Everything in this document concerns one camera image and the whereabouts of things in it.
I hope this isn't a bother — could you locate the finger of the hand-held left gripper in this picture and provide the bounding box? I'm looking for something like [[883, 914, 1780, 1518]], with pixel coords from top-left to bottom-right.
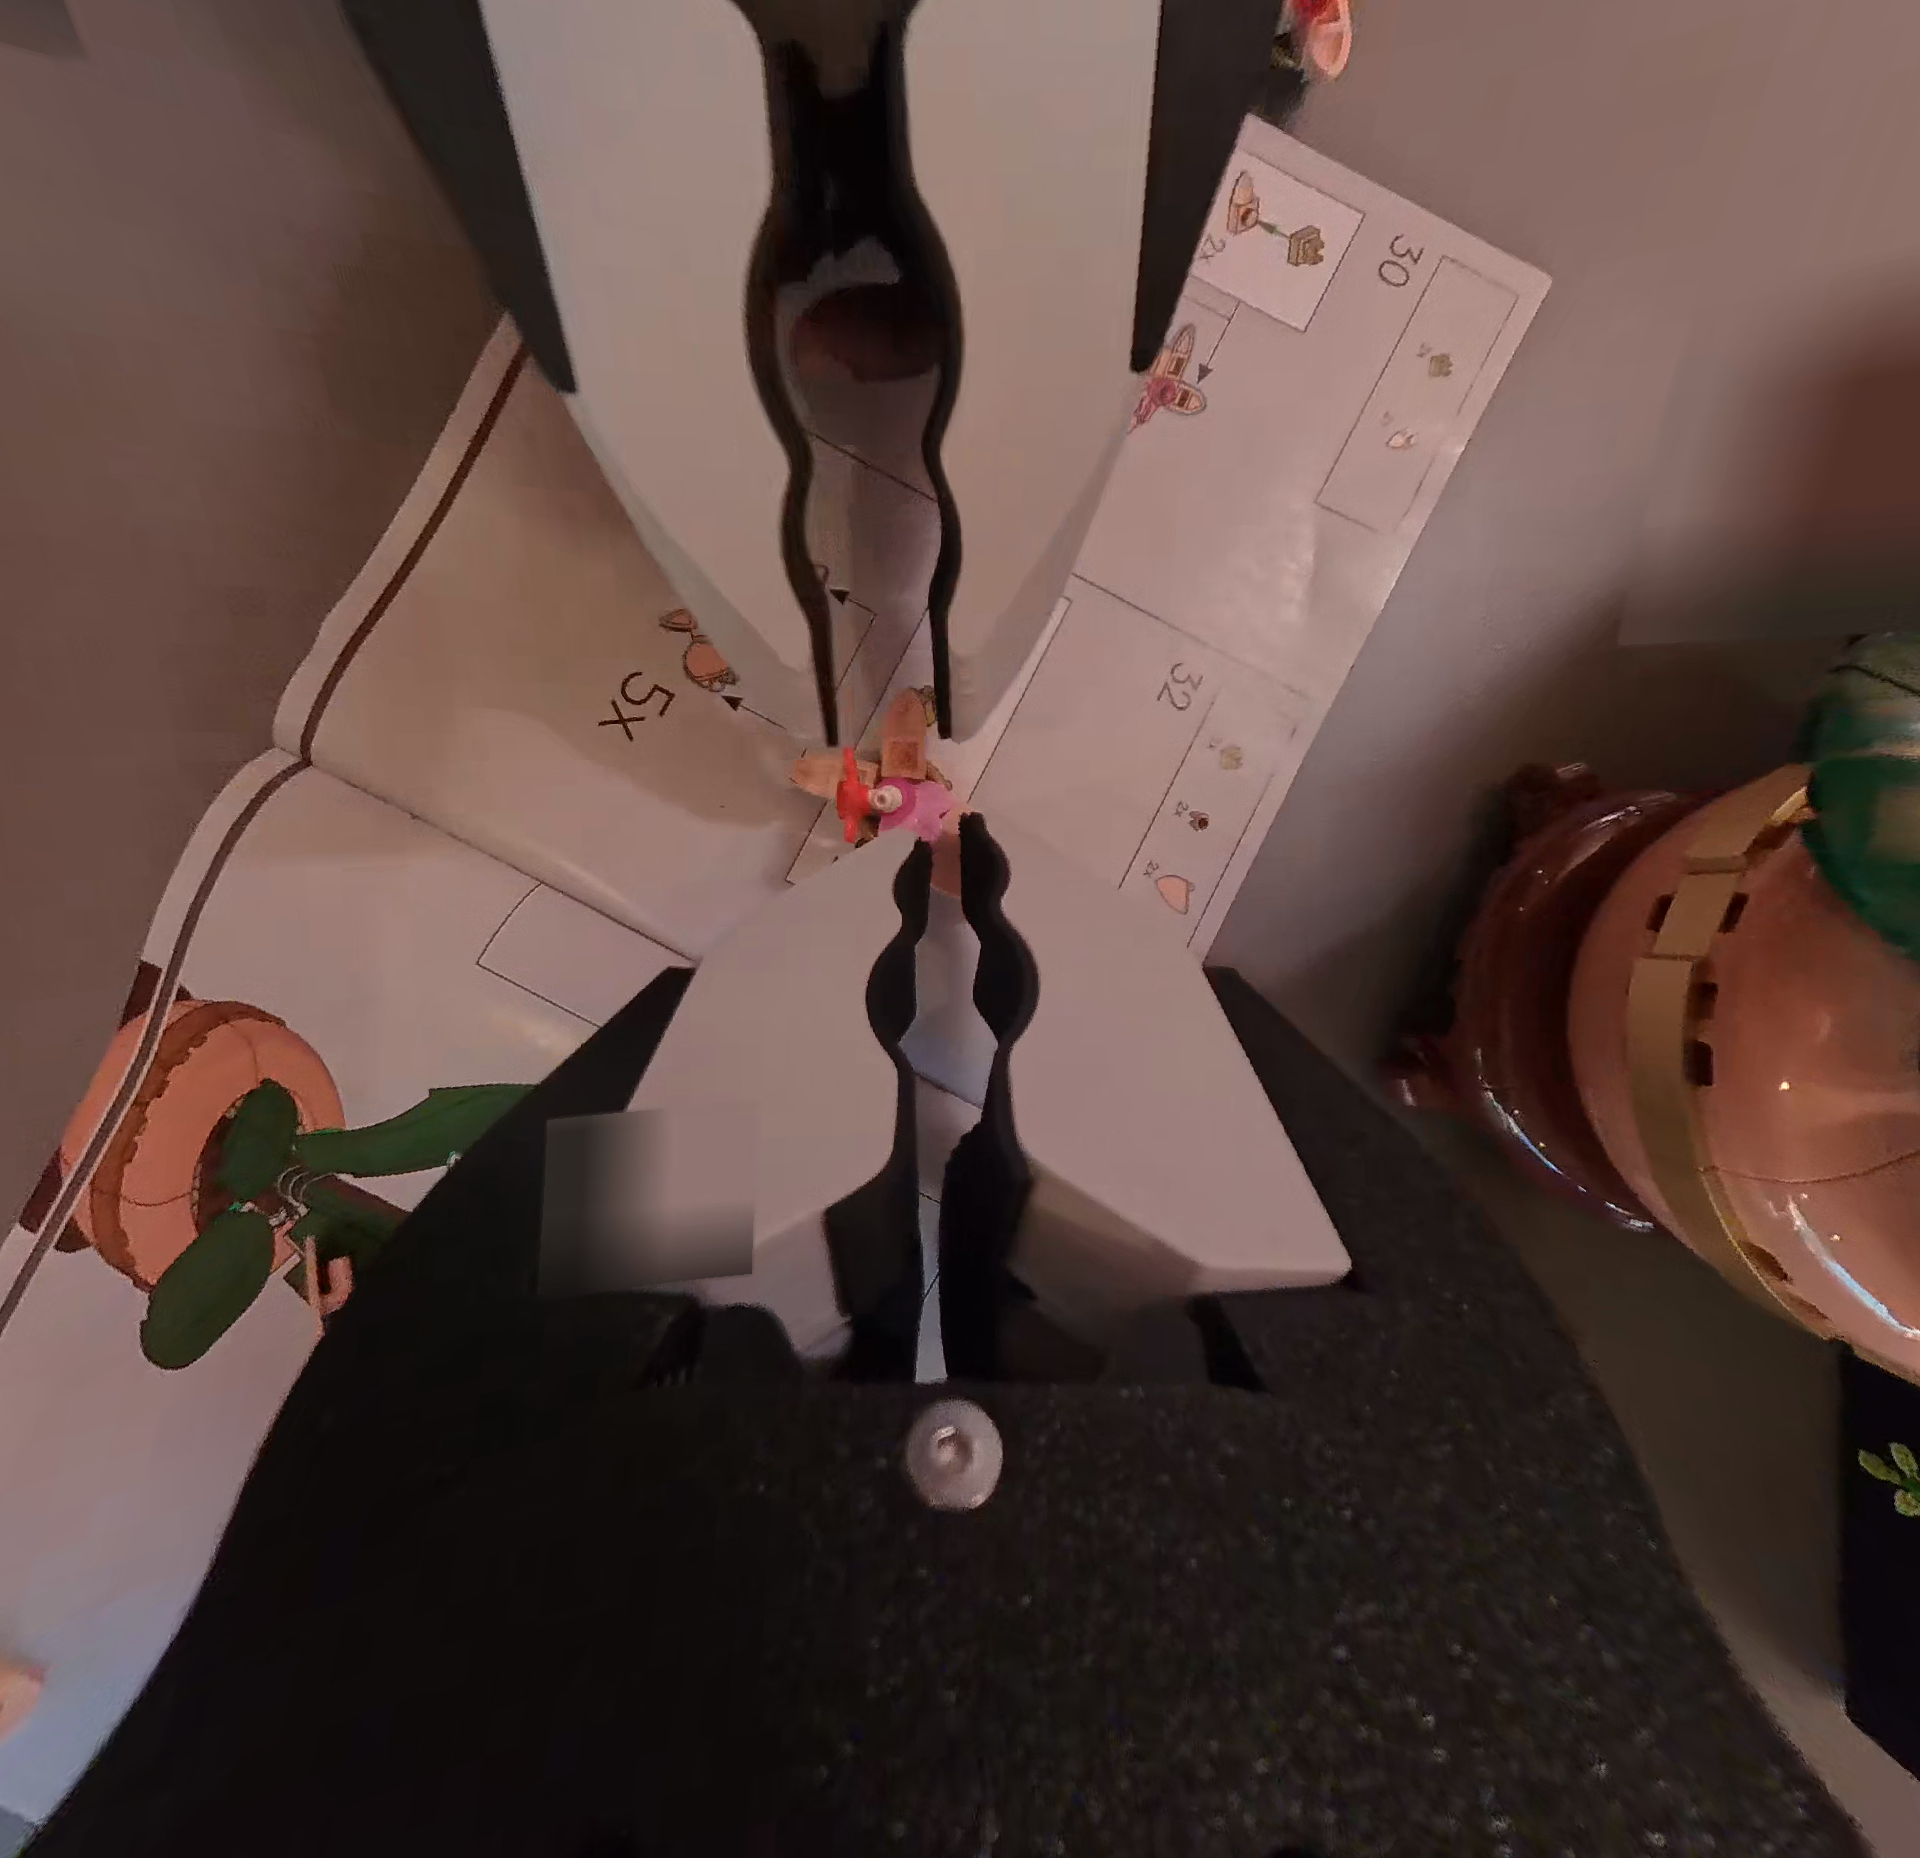
[[898, 0, 1190, 745], [465, 0, 845, 745]]

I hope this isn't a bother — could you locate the pink and tan brick blossom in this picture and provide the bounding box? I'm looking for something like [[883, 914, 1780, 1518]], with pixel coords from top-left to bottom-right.
[[877, 687, 962, 850]]

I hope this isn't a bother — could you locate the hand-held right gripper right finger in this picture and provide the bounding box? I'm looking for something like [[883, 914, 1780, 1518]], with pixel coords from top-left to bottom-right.
[[943, 814, 1352, 1382]]

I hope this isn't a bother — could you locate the brick flower pot model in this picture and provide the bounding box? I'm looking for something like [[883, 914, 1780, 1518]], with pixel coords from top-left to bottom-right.
[[1387, 635, 1920, 1387]]

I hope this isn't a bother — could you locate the black brick set box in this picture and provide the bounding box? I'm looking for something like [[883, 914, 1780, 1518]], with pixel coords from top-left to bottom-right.
[[1844, 1347, 1920, 1747]]

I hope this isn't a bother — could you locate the open brick instruction booklet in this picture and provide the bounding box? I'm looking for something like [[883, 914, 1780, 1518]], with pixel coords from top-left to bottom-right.
[[0, 110, 1556, 1839]]

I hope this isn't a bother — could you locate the grey desk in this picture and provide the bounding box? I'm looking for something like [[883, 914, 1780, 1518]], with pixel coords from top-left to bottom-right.
[[0, 0, 1920, 1858]]

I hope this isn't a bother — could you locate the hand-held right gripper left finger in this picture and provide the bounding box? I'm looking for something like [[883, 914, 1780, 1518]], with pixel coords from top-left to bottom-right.
[[648, 839, 936, 1381]]

